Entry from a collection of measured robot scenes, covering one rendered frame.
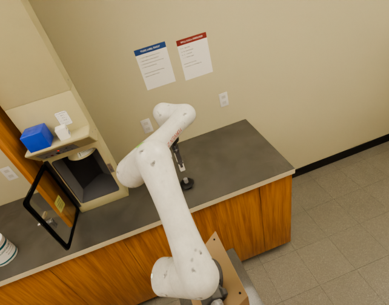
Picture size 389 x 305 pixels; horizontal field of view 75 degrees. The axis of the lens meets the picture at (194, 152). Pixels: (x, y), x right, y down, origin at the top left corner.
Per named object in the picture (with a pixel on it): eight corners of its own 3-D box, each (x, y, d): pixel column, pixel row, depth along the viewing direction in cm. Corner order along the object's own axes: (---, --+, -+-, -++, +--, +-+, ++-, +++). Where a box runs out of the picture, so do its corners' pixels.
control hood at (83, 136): (40, 158, 139) (29, 144, 133) (97, 139, 142) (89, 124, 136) (36, 171, 130) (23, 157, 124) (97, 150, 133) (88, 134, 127)
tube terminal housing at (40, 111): (84, 187, 187) (17, 92, 141) (126, 172, 190) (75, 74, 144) (81, 212, 167) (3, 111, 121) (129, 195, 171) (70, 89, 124)
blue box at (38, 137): (35, 143, 133) (24, 128, 128) (54, 136, 134) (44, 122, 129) (30, 153, 125) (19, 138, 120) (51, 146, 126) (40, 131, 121)
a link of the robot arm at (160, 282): (214, 298, 90) (167, 298, 80) (188, 295, 101) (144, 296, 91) (213, 258, 96) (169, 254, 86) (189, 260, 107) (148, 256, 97)
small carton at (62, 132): (60, 137, 132) (54, 127, 128) (70, 132, 133) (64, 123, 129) (60, 141, 128) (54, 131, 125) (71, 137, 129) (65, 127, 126)
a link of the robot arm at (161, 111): (157, 98, 136) (145, 109, 129) (177, 98, 130) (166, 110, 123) (165, 120, 144) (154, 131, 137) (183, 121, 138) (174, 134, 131)
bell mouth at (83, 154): (69, 148, 161) (65, 141, 157) (97, 138, 162) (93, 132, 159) (66, 164, 147) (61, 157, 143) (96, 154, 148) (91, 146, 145)
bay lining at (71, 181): (83, 179, 183) (56, 140, 161) (118, 167, 185) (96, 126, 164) (80, 203, 163) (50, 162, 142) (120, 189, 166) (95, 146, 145)
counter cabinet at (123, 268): (62, 268, 249) (-1, 210, 195) (254, 194, 269) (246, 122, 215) (50, 347, 196) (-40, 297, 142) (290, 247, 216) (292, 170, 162)
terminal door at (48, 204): (79, 209, 163) (44, 162, 139) (68, 251, 139) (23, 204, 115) (78, 209, 163) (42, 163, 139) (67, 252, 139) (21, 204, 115)
